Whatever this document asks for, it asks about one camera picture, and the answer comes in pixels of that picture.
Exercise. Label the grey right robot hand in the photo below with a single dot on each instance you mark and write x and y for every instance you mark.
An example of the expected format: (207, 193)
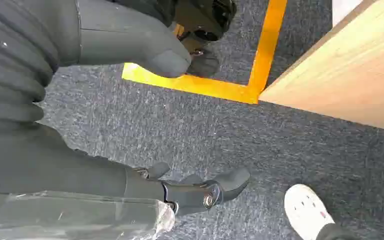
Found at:
(79, 172)

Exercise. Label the clear plastic film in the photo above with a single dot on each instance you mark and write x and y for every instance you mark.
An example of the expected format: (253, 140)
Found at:
(79, 218)

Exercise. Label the ribbed grey right arm sleeve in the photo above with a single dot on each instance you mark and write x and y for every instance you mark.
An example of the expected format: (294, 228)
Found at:
(10, 66)

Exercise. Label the person's left white shoe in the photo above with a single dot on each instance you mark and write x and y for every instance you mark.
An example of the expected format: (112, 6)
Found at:
(304, 208)

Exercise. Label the pale wooden desk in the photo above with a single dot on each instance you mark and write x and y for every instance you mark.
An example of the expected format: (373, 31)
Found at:
(351, 66)

